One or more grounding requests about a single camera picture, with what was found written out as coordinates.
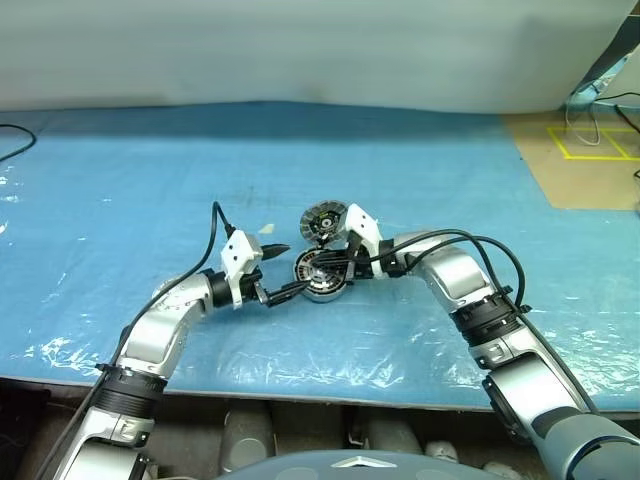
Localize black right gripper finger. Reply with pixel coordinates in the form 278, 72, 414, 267
318, 264, 354, 283
310, 250, 354, 268

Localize grey rounded cylinder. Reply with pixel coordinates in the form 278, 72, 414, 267
222, 403, 275, 467
358, 416, 422, 457

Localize grey robot torso silver emblem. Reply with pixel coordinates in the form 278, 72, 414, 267
214, 447, 497, 480

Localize thin white cable loop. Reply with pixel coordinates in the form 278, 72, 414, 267
564, 97, 602, 147

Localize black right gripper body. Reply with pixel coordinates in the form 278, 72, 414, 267
346, 238, 375, 287

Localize blue wrapped stand leg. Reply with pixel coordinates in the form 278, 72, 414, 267
564, 47, 640, 114

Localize blue foam mat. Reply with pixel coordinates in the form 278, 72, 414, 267
0, 99, 640, 416

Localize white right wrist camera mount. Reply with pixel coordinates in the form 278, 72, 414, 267
343, 201, 402, 280

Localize silver motor stator copper windings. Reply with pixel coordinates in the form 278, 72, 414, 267
291, 248, 348, 305

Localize black cable on mat edge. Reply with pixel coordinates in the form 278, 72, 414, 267
0, 124, 38, 163

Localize dark diagonal strut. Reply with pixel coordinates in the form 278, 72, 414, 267
579, 4, 640, 94

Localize thin black background cable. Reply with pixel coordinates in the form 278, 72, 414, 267
597, 90, 640, 133

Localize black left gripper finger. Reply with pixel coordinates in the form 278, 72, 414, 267
263, 280, 308, 309
259, 242, 292, 261

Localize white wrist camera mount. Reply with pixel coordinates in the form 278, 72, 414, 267
343, 201, 402, 280
219, 230, 264, 309

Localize white shoe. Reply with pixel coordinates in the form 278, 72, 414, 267
426, 439, 462, 464
481, 459, 522, 480

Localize brown cardboard sheet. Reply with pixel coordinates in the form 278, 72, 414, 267
502, 110, 640, 212

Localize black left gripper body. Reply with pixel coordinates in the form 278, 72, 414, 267
241, 266, 274, 308

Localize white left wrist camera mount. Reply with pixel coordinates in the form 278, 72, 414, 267
219, 230, 264, 309

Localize black motor rotor wheel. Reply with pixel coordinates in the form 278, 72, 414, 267
301, 259, 346, 297

